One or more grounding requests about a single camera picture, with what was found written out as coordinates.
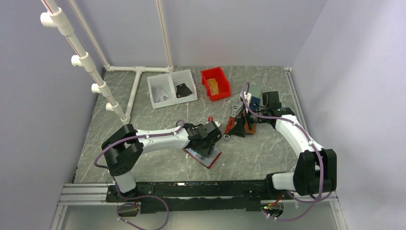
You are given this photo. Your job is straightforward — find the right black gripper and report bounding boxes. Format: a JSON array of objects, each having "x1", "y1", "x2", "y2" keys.
[{"x1": 228, "y1": 103, "x2": 269, "y2": 137}]

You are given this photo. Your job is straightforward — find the red card holder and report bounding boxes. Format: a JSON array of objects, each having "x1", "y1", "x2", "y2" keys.
[{"x1": 184, "y1": 148, "x2": 222, "y2": 169}]

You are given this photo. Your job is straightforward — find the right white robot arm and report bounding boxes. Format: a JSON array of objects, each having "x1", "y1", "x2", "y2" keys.
[{"x1": 224, "y1": 91, "x2": 337, "y2": 201}]

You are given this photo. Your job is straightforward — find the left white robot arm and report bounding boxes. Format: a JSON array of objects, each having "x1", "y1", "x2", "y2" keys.
[{"x1": 94, "y1": 120, "x2": 222, "y2": 201}]

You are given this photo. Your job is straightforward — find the brown card holder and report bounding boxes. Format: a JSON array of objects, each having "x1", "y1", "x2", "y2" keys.
[{"x1": 244, "y1": 123, "x2": 256, "y2": 135}]

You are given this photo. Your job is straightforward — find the blue card holder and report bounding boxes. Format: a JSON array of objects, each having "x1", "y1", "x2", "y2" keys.
[{"x1": 249, "y1": 96, "x2": 261, "y2": 111}]

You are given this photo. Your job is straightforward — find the green card holder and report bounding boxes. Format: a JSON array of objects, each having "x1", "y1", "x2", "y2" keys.
[{"x1": 243, "y1": 84, "x2": 262, "y2": 99}]

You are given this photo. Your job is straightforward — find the orange card in bin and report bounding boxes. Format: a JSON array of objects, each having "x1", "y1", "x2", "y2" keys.
[{"x1": 207, "y1": 78, "x2": 219, "y2": 95}]

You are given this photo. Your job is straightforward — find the cards in white tray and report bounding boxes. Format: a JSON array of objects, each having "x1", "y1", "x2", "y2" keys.
[{"x1": 153, "y1": 87, "x2": 169, "y2": 103}]

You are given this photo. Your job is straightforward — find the red plastic bin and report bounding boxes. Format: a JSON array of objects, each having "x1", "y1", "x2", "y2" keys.
[{"x1": 201, "y1": 67, "x2": 231, "y2": 102}]

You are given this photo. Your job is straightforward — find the white divided tray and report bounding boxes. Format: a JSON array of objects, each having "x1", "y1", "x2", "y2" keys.
[{"x1": 147, "y1": 69, "x2": 198, "y2": 109}]

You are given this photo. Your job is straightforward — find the red handled adjustable wrench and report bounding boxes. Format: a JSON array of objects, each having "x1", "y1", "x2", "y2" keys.
[{"x1": 224, "y1": 101, "x2": 244, "y2": 140}]

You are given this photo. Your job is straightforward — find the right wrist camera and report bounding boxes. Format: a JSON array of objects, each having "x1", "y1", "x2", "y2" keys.
[{"x1": 243, "y1": 92, "x2": 252, "y2": 106}]

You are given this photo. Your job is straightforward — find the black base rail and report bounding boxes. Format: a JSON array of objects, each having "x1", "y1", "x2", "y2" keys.
[{"x1": 105, "y1": 180, "x2": 290, "y2": 214}]

